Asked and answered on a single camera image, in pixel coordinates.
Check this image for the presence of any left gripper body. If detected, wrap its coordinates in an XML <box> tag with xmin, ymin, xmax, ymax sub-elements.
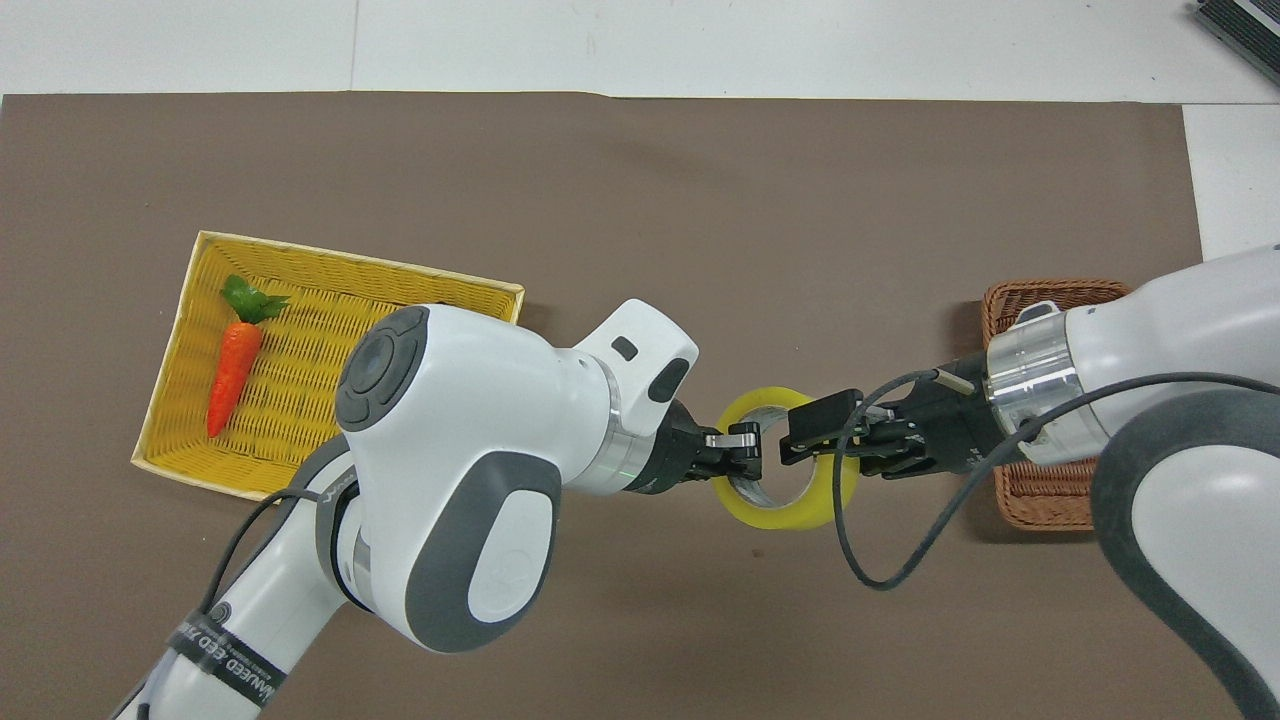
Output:
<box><xmin>626</xmin><ymin>399</ymin><xmax>723</xmax><ymax>497</ymax></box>

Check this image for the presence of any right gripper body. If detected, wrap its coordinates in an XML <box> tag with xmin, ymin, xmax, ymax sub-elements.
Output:
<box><xmin>903</xmin><ymin>352</ymin><xmax>1003</xmax><ymax>477</ymax></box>

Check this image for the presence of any yellow tape roll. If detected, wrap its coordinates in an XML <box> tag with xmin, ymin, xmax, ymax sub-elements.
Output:
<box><xmin>716</xmin><ymin>387</ymin><xmax>862</xmax><ymax>532</ymax></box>

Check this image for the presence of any brown wicker basket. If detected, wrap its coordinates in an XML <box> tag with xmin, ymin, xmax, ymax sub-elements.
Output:
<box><xmin>980</xmin><ymin>278</ymin><xmax>1132</xmax><ymax>532</ymax></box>

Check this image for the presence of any yellow woven basket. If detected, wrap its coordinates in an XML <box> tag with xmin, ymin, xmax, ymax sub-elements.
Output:
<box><xmin>131</xmin><ymin>231</ymin><xmax>527</xmax><ymax>502</ymax></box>

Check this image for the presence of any orange toy carrot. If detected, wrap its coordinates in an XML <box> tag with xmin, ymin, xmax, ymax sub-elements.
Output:
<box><xmin>205</xmin><ymin>274</ymin><xmax>292</xmax><ymax>440</ymax></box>

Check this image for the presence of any black stand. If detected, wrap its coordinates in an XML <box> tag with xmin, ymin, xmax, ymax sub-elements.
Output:
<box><xmin>1194</xmin><ymin>0</ymin><xmax>1280</xmax><ymax>72</ymax></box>

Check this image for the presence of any black cable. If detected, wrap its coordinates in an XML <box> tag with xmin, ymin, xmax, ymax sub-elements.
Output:
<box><xmin>199</xmin><ymin>485</ymin><xmax>327</xmax><ymax>617</ymax></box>
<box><xmin>832</xmin><ymin>369</ymin><xmax>1280</xmax><ymax>592</ymax></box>

